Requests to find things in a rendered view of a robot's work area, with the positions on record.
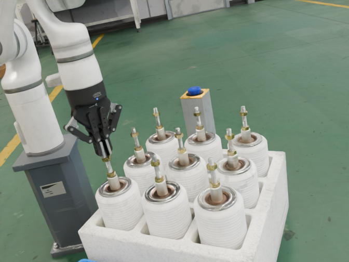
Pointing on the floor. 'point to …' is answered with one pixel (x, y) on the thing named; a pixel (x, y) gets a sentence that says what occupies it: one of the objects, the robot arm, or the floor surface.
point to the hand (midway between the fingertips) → (103, 147)
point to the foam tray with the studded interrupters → (110, 237)
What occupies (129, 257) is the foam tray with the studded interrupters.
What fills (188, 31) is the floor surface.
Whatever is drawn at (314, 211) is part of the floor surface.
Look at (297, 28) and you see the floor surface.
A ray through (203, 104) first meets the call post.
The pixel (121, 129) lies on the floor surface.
